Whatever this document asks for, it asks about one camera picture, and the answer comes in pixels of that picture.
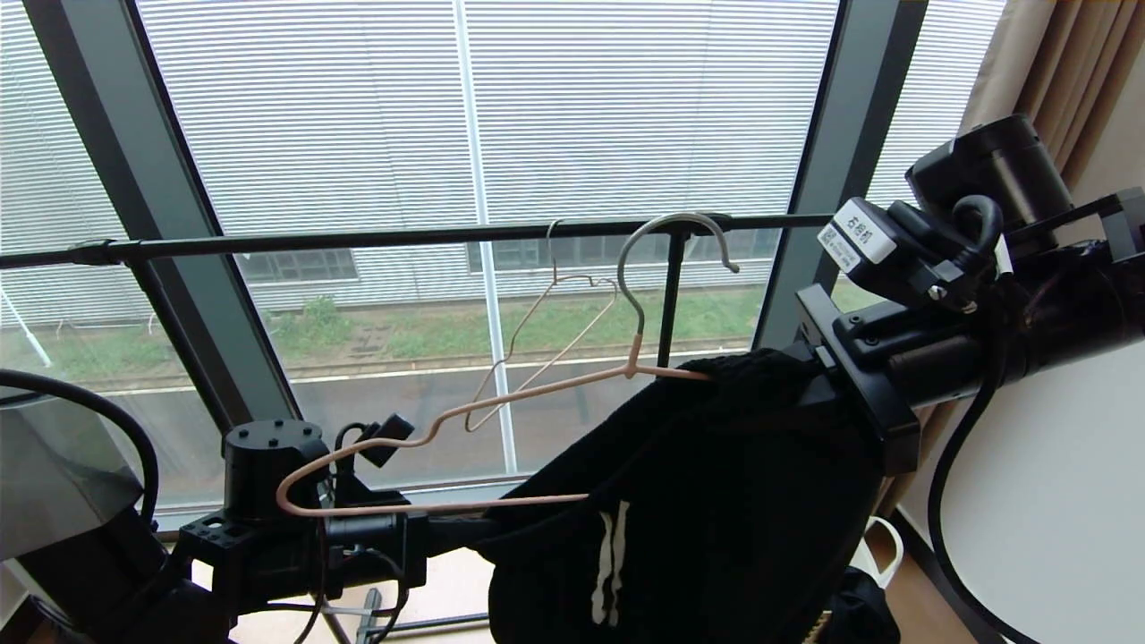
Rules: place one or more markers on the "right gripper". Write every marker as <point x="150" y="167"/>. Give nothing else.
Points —
<point x="912" y="358"/>

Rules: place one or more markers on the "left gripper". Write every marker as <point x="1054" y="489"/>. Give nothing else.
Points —
<point x="376" y="546"/>

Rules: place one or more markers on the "pink clothes hanger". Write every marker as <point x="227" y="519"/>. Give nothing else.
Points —
<point x="555" y="259"/>
<point x="537" y="388"/>

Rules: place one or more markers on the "black shorts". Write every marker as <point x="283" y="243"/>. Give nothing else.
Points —
<point x="716" y="501"/>

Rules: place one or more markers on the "black garment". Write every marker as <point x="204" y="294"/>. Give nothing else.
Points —
<point x="859" y="613"/>

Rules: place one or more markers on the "white laundry basket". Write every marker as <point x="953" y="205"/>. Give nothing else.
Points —
<point x="881" y="546"/>

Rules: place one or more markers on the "black clothes rack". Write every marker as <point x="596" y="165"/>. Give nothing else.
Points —
<point x="313" y="240"/>

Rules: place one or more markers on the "beige curtain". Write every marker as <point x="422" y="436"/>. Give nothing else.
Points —
<point x="1055" y="54"/>

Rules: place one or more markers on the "window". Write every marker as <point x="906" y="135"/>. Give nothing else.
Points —
<point x="626" y="107"/>

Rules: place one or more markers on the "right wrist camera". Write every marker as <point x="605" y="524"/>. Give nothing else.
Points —
<point x="894" y="250"/>

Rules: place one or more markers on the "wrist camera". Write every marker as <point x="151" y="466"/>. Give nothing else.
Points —
<point x="389" y="434"/>
<point x="894" y="250"/>

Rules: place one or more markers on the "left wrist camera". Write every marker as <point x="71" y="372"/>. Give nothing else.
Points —
<point x="389" y="434"/>

